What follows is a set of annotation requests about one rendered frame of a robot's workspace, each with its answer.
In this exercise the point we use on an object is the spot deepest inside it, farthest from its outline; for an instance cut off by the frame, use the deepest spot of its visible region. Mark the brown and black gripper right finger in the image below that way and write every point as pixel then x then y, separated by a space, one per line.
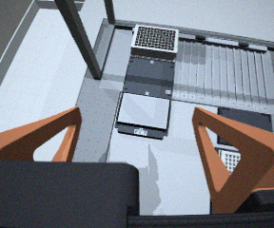
pixel 253 172

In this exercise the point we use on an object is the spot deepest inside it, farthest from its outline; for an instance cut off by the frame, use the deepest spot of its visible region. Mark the grey flat base plate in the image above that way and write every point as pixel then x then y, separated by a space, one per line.
pixel 97 107

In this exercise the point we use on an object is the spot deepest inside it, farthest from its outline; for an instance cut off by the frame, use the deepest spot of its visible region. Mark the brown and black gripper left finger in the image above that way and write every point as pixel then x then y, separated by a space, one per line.
pixel 19 143

